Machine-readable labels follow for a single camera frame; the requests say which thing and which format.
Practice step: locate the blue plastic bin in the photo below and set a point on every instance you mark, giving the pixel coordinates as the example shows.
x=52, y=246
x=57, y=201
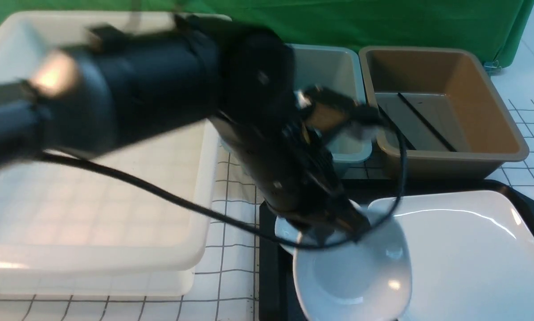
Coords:
x=338, y=89

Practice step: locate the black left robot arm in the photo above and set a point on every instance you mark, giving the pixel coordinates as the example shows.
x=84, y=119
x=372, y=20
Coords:
x=120, y=89

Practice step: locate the white bowl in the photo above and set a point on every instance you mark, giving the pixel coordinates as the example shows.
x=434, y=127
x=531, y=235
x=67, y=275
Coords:
x=366, y=281
x=283, y=229

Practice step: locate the large white square plate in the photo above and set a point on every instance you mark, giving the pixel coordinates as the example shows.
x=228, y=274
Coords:
x=472, y=259

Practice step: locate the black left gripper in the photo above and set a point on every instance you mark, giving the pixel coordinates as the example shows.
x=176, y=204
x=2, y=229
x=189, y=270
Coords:
x=281, y=139

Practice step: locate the tan plastic bin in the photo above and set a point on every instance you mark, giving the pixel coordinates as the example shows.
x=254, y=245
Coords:
x=451, y=89

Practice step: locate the black chopstick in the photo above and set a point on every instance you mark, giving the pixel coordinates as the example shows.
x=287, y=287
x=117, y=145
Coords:
x=427, y=124
x=401, y=138

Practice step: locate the black serving tray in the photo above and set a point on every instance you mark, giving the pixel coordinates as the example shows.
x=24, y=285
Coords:
x=277, y=297

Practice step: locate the large white plastic tub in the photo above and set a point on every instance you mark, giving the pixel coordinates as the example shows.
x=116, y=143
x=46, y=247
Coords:
x=65, y=231

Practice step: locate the green backdrop cloth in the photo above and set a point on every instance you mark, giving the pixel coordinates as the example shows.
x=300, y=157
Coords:
x=490, y=29

